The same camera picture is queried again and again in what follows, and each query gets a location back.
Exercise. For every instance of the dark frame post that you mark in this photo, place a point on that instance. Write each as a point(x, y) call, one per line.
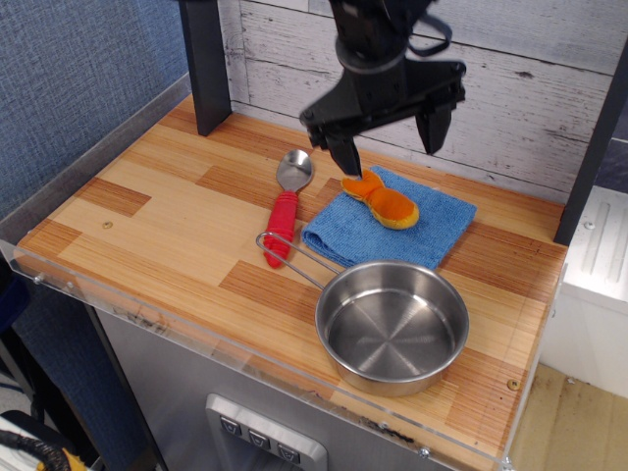
point(206, 60)
point(601, 136)

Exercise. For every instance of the small steel saucepan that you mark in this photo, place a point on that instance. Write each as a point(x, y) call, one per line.
point(391, 328)

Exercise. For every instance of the clear acrylic table guard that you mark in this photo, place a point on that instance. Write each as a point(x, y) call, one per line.
point(155, 230)

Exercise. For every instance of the dark right frame post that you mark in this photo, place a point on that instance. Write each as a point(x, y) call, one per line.
point(601, 136)

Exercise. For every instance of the white ribbed box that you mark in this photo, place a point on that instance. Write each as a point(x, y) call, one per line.
point(586, 334)

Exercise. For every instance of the dark left frame post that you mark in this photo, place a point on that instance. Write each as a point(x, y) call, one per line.
point(206, 60)

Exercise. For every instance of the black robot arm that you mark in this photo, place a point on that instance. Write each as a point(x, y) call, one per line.
point(385, 49)

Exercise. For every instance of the silver button control panel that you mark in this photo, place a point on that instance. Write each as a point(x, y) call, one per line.
point(248, 440)

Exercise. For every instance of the red handled metal spoon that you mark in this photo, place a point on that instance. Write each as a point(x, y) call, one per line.
point(295, 171)

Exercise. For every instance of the folded blue cloth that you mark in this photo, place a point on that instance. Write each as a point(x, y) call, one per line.
point(347, 233)

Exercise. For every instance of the orange plush fish toy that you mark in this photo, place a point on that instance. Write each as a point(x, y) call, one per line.
point(391, 208)

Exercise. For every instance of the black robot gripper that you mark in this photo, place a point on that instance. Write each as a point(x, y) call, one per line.
point(427, 91)

